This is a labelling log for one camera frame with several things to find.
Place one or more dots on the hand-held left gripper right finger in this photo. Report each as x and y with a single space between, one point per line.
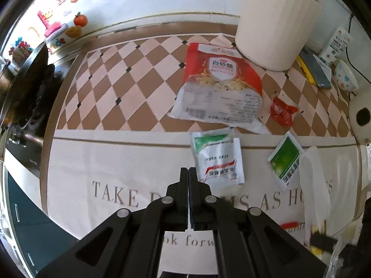
197 199

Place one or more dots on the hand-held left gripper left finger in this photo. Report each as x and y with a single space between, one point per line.
182 197

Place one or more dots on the green and white sachet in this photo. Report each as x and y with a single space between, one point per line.
217 156
285 156

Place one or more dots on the red and white sugar bag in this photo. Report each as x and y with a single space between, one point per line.
220 92

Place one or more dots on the white clear plastic wrapper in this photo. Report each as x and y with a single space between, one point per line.
313 179

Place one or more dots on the red crumpled wrapper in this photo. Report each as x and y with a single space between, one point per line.
281 111

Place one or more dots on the checkered table mat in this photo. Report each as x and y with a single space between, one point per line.
116 72

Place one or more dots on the blue kitchen cabinet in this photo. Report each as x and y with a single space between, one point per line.
34 231

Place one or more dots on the grey flat packet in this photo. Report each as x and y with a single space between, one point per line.
317 69

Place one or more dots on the white paper towel roll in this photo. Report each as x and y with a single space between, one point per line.
358 104

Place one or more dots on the white dotted bowl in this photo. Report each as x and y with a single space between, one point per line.
345 75

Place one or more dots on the white cylindrical chopstick holder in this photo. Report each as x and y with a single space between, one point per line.
275 20

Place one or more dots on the dark metal wok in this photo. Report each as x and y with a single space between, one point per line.
26 72

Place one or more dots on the white printed carton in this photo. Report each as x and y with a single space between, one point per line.
336 43

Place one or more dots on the pink wall sticker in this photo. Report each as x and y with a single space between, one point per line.
52 27

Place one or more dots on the colourful flower wall sticker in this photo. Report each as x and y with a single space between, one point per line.
20 50

